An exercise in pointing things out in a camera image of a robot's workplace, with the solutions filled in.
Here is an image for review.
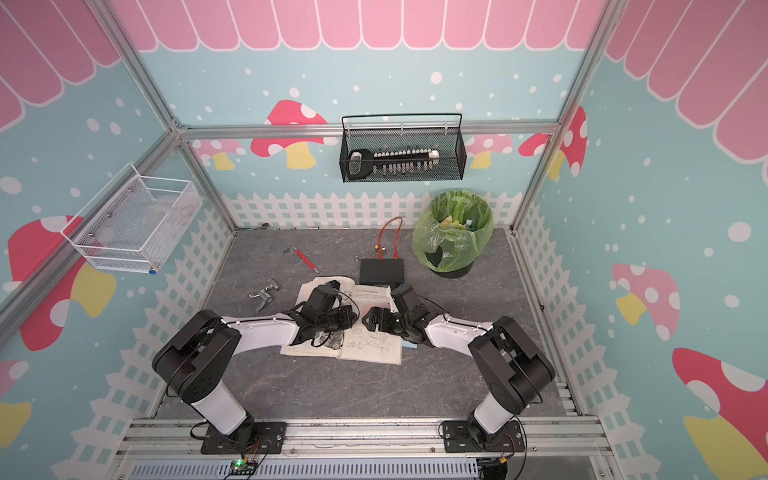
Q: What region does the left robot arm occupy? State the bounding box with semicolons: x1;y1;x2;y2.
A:
151;280;361;438

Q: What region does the small metal clamp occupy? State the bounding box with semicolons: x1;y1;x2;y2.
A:
248;278;281;312

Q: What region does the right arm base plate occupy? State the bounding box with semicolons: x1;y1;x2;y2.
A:
438;420;526;455

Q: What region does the black flat box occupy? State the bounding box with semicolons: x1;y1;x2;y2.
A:
359;259;405;288

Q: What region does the red handled tool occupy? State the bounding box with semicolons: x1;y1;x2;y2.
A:
283;247;320;275

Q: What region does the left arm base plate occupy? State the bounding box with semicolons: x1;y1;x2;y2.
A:
200;419;287;456

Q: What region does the white wire wall basket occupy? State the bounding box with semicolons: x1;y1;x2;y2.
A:
60;164;203;275

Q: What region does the black socket bit holder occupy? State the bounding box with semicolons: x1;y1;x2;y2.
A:
342;149;440;181

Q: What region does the black wire wall basket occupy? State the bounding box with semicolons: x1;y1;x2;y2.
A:
339;113;467;183

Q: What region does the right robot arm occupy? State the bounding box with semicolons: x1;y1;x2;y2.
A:
361;284;555;438

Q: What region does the green circuit board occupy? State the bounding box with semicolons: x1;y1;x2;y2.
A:
228;458;261;479

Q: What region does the red cable loop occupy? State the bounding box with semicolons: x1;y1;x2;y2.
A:
376;216;404;260

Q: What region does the sketch drawing book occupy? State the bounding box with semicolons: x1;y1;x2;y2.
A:
280;276;402;365

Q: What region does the green bagged trash bin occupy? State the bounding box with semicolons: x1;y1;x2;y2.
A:
412;190;494;279

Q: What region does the grey slotted cable duct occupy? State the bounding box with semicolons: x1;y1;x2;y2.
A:
122;458;480;479

